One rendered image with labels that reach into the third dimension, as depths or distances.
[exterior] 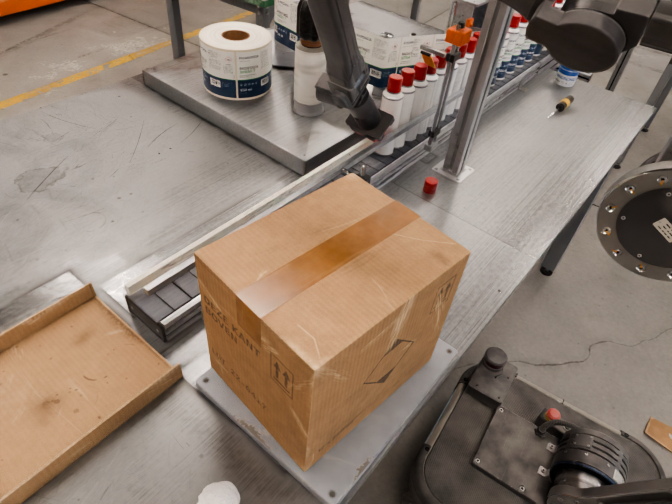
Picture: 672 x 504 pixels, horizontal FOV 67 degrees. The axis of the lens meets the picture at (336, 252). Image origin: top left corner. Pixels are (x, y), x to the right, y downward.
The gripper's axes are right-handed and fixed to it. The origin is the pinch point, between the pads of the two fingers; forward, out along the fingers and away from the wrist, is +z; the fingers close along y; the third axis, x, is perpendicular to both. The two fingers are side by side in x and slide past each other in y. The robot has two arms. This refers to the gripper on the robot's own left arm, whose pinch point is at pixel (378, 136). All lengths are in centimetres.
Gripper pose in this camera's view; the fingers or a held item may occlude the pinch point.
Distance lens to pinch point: 129.5
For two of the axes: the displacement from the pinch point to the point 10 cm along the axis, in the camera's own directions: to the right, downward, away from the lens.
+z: 3.3, 2.4, 9.1
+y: -7.7, -5.0, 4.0
